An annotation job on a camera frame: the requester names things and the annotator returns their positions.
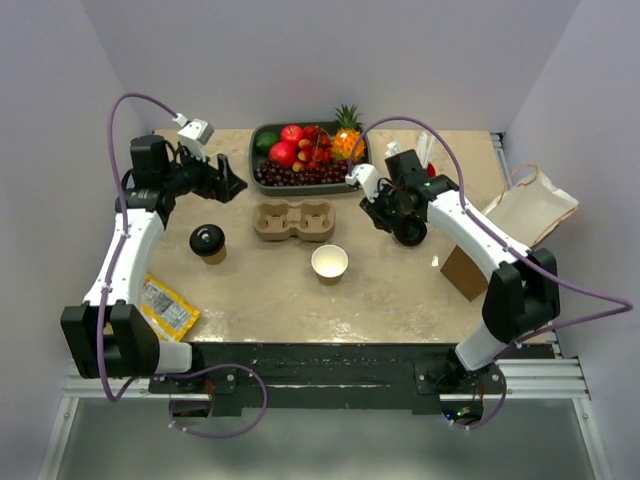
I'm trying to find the dark grape bunch left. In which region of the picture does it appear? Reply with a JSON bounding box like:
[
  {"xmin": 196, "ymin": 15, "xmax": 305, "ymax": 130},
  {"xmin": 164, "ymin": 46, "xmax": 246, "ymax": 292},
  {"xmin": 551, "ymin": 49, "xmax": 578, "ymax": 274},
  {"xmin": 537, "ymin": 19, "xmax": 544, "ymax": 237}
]
[{"xmin": 254, "ymin": 160, "xmax": 301, "ymax": 187}]

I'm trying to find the green lime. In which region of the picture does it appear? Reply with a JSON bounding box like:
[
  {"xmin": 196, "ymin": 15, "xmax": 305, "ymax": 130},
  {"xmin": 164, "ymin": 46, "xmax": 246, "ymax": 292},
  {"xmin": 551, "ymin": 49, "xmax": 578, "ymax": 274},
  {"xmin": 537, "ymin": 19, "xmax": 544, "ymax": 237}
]
[{"xmin": 254, "ymin": 131, "xmax": 279, "ymax": 156}]

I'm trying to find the red apple back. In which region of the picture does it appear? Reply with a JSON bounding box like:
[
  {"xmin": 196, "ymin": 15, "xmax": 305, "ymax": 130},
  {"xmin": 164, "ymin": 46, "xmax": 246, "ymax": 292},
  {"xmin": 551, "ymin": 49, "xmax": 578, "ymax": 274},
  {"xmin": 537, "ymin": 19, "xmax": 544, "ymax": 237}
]
[{"xmin": 280, "ymin": 124, "xmax": 304, "ymax": 148}]

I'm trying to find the red apple front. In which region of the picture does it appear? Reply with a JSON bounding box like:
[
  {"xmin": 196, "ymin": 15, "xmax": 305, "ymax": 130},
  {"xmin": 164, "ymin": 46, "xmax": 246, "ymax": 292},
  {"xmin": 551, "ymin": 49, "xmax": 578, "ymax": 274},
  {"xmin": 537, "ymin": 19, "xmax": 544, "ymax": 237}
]
[{"xmin": 268, "ymin": 141, "xmax": 297, "ymax": 168}]

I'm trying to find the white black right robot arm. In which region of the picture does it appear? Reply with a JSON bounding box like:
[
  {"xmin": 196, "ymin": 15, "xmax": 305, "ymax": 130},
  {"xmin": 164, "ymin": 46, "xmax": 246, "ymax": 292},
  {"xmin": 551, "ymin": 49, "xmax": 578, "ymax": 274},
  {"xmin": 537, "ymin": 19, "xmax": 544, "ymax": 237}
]
[{"xmin": 345, "ymin": 150, "xmax": 560, "ymax": 393}]

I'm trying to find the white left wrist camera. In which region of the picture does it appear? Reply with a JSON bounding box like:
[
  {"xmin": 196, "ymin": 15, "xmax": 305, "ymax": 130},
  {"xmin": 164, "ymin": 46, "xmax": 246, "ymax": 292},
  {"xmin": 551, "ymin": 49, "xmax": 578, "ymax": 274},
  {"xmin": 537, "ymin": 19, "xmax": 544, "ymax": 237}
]
[{"xmin": 173, "ymin": 113, "xmax": 214, "ymax": 162}]

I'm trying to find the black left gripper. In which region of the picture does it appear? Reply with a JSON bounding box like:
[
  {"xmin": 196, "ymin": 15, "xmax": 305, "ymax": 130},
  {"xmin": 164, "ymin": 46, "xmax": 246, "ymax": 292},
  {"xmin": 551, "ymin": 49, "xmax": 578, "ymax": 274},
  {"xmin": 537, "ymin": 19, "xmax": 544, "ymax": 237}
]
[{"xmin": 162, "ymin": 142, "xmax": 246, "ymax": 203}]

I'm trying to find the black cup lid top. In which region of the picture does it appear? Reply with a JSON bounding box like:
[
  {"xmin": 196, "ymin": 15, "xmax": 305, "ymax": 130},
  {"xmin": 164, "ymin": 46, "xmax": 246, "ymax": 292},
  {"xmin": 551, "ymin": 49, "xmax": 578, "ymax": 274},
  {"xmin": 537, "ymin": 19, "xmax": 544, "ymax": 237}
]
[{"xmin": 189, "ymin": 224, "xmax": 225, "ymax": 257}]

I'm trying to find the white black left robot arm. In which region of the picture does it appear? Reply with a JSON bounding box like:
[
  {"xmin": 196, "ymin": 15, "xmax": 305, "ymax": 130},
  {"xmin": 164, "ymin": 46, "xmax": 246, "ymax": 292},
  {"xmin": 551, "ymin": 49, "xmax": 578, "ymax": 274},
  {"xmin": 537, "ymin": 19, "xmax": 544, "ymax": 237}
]
[{"xmin": 60, "ymin": 135, "xmax": 247, "ymax": 392}]

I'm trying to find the brown paper cup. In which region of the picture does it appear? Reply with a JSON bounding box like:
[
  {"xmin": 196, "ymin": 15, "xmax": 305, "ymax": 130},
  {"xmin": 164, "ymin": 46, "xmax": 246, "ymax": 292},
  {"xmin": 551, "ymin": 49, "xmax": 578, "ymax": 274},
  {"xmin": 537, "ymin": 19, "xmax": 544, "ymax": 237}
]
[
  {"xmin": 200, "ymin": 246, "xmax": 227, "ymax": 265},
  {"xmin": 311, "ymin": 244, "xmax": 349, "ymax": 286}
]

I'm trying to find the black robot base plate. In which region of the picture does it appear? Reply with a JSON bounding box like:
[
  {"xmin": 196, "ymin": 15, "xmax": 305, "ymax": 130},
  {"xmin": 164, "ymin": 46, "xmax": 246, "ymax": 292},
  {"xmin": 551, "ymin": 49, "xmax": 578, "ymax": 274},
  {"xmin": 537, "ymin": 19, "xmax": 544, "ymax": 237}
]
[{"xmin": 149, "ymin": 342, "xmax": 504, "ymax": 416}]

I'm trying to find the dark grape bunch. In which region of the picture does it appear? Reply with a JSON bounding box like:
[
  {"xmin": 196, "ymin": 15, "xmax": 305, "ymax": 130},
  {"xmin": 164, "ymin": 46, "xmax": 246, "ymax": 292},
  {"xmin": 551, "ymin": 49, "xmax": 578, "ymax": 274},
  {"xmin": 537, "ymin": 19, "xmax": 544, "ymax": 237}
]
[
  {"xmin": 254, "ymin": 160, "xmax": 301, "ymax": 187},
  {"xmin": 290, "ymin": 160, "xmax": 348, "ymax": 186}
]

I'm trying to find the orange pineapple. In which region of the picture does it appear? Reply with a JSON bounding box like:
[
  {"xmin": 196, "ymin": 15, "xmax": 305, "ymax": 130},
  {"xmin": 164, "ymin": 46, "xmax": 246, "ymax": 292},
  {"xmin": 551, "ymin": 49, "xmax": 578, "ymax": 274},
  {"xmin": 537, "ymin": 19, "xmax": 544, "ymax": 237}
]
[{"xmin": 330, "ymin": 104, "xmax": 366, "ymax": 163}]

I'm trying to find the black cup lid bottom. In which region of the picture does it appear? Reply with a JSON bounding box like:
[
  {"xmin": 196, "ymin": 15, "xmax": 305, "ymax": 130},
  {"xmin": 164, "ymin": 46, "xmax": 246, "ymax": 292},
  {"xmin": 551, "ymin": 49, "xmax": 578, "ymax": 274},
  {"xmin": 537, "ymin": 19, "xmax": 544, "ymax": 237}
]
[{"xmin": 393, "ymin": 216, "xmax": 427, "ymax": 247}]

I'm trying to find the red apple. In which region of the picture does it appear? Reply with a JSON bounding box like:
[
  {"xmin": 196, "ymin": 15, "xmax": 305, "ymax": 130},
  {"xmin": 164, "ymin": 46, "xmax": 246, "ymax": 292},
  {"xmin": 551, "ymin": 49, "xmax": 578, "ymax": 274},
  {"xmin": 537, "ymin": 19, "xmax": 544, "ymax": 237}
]
[
  {"xmin": 280, "ymin": 124, "xmax": 304, "ymax": 148},
  {"xmin": 268, "ymin": 141, "xmax": 297, "ymax": 168}
]

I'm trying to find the dark grape bunch right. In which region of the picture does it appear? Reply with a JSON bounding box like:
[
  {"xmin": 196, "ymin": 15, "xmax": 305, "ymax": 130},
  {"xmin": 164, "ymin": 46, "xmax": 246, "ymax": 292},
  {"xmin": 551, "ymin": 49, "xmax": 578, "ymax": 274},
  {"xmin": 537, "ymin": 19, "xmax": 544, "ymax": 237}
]
[{"xmin": 290, "ymin": 160, "xmax": 348, "ymax": 186}]

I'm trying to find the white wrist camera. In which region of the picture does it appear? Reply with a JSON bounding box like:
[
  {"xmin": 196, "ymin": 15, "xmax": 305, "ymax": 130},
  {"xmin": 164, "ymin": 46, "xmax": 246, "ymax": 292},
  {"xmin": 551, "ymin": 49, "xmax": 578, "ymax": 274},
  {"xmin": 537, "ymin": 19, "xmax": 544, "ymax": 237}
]
[
  {"xmin": 345, "ymin": 163, "xmax": 381, "ymax": 203},
  {"xmin": 173, "ymin": 113, "xmax": 214, "ymax": 162}
]

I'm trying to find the black cup lid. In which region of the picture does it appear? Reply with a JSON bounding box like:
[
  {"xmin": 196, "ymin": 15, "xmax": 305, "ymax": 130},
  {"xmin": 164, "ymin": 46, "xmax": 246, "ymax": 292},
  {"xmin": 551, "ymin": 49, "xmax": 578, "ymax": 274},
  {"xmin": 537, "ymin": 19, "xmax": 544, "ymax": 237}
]
[
  {"xmin": 189, "ymin": 224, "xmax": 225, "ymax": 257},
  {"xmin": 393, "ymin": 216, "xmax": 427, "ymax": 247}
]

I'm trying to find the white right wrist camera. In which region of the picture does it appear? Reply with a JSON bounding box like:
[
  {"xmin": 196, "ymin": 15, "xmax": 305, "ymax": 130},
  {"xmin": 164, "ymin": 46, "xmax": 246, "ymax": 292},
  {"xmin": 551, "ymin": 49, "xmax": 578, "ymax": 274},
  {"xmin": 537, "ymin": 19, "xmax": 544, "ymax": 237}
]
[{"xmin": 345, "ymin": 163, "xmax": 381, "ymax": 203}]

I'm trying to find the yellow chips bag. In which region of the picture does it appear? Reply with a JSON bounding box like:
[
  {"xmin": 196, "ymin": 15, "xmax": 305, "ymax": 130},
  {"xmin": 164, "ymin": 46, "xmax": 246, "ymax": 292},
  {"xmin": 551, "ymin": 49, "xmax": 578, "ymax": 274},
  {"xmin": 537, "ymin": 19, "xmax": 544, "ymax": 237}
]
[{"xmin": 140, "ymin": 274, "xmax": 201, "ymax": 342}]

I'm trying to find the strawberry bunch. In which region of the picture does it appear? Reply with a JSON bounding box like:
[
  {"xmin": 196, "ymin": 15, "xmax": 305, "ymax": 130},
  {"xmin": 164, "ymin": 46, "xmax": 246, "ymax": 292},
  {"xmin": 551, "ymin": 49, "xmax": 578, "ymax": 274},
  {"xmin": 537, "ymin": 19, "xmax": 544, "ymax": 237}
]
[{"xmin": 292, "ymin": 125, "xmax": 332, "ymax": 173}]

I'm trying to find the brown pulp cup carrier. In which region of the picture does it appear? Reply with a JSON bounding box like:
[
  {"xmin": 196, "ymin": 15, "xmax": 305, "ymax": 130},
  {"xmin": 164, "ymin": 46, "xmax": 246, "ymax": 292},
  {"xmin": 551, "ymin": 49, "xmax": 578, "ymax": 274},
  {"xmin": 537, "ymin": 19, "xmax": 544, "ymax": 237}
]
[{"xmin": 253, "ymin": 199, "xmax": 336, "ymax": 243}]

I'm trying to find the brown white paper bag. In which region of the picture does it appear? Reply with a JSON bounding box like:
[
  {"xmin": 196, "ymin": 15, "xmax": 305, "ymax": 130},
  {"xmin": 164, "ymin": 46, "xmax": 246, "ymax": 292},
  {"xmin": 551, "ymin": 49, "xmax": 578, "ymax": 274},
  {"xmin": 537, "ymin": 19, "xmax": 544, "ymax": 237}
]
[{"xmin": 439, "ymin": 163, "xmax": 580, "ymax": 302}]

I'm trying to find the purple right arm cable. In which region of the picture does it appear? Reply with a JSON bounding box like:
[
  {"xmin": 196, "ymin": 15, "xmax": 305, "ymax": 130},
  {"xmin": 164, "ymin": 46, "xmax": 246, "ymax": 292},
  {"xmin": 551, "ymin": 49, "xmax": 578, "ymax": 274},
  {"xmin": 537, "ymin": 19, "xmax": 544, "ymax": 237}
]
[{"xmin": 347, "ymin": 116, "xmax": 634, "ymax": 431}]

